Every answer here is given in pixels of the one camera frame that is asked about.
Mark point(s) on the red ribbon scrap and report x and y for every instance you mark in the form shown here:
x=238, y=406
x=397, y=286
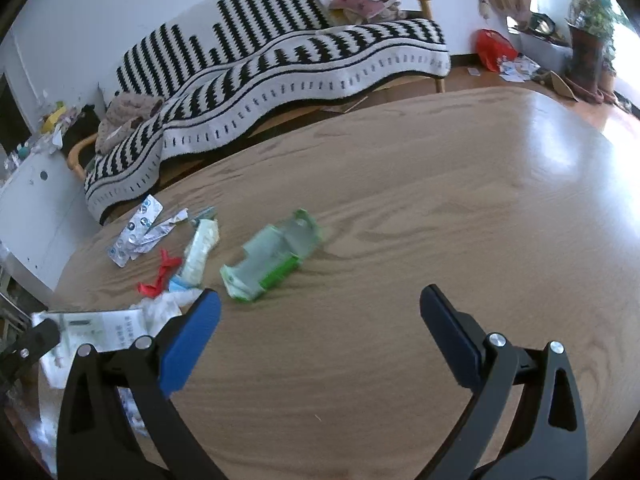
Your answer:
x=160, y=276

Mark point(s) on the scattered paper scraps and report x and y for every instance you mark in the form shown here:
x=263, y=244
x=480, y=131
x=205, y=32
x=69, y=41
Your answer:
x=520, y=69

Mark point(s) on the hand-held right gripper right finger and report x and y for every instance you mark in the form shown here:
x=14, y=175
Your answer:
x=450, y=332

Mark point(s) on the cardboard piece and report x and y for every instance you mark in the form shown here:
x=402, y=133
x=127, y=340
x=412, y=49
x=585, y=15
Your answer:
x=559, y=84

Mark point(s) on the small grey green scrap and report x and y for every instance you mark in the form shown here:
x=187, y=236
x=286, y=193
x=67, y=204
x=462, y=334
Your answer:
x=204, y=214

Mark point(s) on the sofa with striped blanket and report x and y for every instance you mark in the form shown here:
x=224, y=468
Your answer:
x=280, y=75

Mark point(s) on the silver blister pack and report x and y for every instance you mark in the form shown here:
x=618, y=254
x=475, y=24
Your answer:
x=135, y=232
x=131, y=410

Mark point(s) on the light blue scrap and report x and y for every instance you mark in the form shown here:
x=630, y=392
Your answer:
x=179, y=285

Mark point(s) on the red plastic bag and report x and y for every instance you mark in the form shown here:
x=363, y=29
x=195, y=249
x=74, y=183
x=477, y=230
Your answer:
x=492, y=50

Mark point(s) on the dark box with clutter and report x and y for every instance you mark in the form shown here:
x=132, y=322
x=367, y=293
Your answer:
x=82, y=130

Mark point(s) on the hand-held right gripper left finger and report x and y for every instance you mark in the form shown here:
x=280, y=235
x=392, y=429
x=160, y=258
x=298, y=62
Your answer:
x=192, y=335

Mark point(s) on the potted plant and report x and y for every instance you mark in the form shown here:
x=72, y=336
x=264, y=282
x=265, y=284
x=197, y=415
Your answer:
x=590, y=45

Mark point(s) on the brown plush garment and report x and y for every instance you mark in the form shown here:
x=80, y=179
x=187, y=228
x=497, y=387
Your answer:
x=125, y=117

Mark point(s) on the white crumpled tissue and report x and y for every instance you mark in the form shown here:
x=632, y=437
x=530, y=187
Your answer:
x=162, y=306

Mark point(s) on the white crumpled wrapper strip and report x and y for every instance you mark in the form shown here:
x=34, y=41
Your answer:
x=161, y=230

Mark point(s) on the white printed leaflet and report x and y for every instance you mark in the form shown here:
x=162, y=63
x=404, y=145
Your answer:
x=100, y=330

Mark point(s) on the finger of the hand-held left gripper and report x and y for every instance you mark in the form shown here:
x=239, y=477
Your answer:
x=35, y=342

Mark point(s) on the white cabinet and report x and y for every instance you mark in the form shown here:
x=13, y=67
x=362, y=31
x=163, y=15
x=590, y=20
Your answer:
x=40, y=210

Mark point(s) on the wooden sofa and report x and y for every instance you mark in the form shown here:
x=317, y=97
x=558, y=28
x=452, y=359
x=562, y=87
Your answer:
x=77, y=157

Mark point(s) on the small white green carton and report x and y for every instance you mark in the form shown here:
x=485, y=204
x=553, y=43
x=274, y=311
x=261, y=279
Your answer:
x=200, y=250

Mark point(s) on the white box with mirror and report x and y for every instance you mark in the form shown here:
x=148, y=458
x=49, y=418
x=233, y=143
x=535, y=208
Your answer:
x=542, y=35

